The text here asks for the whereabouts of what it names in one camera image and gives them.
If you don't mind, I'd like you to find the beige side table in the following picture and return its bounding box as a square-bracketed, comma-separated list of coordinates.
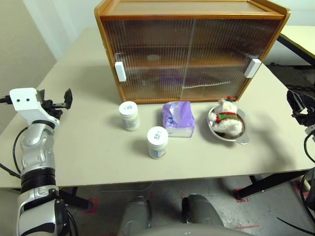
[278, 26, 315, 66]

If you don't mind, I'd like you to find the white lidded jar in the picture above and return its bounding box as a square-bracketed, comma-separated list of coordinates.
[119, 101, 141, 131]
[147, 126, 169, 160]

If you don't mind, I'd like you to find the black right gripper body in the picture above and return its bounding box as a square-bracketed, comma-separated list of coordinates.
[292, 94, 315, 126]

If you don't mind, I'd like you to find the metal bowl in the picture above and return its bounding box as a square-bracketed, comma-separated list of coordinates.
[208, 105, 250, 146]

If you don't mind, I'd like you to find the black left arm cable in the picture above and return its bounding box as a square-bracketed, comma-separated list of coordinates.
[0, 96, 28, 179]

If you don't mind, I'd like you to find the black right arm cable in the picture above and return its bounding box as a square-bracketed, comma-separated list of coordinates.
[299, 132, 315, 222]

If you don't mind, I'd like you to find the black table leg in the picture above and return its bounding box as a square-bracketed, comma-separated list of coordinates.
[235, 171, 307, 200]
[59, 186, 93, 212]

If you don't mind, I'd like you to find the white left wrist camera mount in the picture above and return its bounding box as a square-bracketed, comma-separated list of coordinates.
[9, 88, 61, 128]

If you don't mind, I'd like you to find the grey robot torso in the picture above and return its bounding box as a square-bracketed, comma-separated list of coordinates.
[136, 222, 254, 236]

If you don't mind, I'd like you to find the purple tissue pack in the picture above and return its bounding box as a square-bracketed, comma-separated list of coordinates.
[161, 101, 195, 138]

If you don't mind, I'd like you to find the white plush bear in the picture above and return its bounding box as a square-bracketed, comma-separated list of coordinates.
[209, 96, 244, 136]

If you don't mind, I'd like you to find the grey rounded shape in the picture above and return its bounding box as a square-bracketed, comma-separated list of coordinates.
[181, 194, 224, 228]
[122, 196, 151, 232]

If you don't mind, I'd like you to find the wooden cabinet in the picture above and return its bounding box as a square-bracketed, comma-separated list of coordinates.
[94, 0, 291, 104]

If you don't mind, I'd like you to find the white door handle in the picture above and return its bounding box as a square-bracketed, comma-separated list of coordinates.
[114, 61, 127, 82]
[245, 59, 262, 79]

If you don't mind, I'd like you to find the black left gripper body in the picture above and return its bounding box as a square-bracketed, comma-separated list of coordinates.
[40, 97, 65, 121]

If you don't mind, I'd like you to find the ribbed glass sliding door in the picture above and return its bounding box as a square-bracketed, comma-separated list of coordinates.
[182, 19, 282, 98]
[102, 19, 195, 100]

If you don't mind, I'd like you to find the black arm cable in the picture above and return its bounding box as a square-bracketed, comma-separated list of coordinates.
[299, 132, 315, 222]
[0, 96, 28, 179]

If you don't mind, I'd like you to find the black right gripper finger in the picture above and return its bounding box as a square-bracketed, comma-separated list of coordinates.
[286, 89, 303, 112]

